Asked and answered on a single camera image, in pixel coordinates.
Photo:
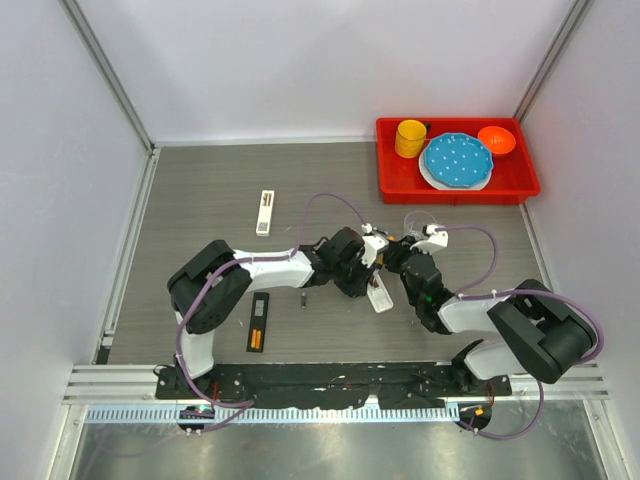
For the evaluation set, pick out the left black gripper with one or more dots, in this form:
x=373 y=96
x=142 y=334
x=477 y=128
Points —
x=359 y=287

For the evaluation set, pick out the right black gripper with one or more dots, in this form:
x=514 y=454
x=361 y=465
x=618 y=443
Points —
x=397 y=250

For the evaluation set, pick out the wide white remote control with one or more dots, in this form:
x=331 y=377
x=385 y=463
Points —
x=378 y=294

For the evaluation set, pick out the slim white remote control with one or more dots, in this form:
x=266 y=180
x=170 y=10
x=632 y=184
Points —
x=265 y=213

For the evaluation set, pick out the orange battery pair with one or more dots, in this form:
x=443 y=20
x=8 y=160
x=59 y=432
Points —
x=256 y=340

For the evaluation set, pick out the black remote control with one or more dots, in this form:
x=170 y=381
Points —
x=258 y=318

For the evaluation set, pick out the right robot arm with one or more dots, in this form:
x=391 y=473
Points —
x=537 y=332

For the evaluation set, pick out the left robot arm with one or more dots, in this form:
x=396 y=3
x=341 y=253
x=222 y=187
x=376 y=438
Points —
x=206 y=290

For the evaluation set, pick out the clear plastic cup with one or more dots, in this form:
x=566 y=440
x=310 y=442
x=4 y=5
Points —
x=416 y=222

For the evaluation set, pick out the white plate under blue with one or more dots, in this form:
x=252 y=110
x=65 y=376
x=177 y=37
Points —
x=435 y=183

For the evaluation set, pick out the blue dotted plate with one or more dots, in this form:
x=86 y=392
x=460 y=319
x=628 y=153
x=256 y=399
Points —
x=458 y=159

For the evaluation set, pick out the yellow cup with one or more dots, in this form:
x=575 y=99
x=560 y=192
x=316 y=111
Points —
x=410 y=138

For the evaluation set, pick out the red plastic bin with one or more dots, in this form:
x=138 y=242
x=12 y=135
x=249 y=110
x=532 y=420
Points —
x=513 y=179

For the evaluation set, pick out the orange bowl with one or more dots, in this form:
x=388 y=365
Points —
x=498 y=140

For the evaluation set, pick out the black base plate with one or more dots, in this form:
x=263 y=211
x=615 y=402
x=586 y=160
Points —
x=339 y=386

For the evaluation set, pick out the perforated metal rail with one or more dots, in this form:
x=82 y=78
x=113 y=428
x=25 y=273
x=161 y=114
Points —
x=370 y=412

